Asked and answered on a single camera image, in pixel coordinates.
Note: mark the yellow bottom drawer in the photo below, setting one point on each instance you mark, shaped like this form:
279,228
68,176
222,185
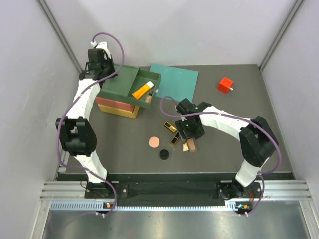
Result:
135,112

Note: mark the teal mat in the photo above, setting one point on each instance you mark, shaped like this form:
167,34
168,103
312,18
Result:
176,82

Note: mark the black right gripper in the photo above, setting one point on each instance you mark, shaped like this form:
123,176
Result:
181,126

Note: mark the gold black lipstick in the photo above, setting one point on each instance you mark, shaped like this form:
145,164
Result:
175,139
170,127

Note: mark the red cube with peg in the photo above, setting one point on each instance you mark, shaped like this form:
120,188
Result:
225,85

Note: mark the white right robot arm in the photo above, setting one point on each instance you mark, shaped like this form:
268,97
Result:
257,140

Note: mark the foundation bottle black cap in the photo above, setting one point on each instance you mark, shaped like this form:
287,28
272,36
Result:
148,98

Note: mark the beige foundation bottle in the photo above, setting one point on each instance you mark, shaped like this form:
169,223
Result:
191,145

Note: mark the pink round compact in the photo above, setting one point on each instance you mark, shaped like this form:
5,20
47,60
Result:
154,142

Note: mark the orange cream tube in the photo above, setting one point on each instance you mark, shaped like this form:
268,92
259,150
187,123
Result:
142,90

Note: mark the gold black lipstick upper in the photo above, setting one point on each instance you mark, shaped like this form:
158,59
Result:
170,127

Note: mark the green top drawer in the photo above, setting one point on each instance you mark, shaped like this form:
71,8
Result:
142,77

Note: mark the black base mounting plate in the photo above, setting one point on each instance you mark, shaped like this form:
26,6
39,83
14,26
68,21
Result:
157,189

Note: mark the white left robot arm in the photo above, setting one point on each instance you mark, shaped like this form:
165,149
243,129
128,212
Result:
76,136

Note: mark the three-tier drawer organizer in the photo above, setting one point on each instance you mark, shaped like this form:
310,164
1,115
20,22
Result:
112,97

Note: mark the aluminium front rail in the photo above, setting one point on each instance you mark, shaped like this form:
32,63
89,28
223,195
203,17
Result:
70,195

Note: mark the gold black lipstick lower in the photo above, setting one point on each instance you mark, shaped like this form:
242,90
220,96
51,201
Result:
175,139

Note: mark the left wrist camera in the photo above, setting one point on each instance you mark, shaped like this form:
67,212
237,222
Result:
101,45

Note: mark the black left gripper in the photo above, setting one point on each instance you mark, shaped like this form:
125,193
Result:
110,62

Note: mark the beige concealer tube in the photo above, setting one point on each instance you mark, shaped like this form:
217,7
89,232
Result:
185,147

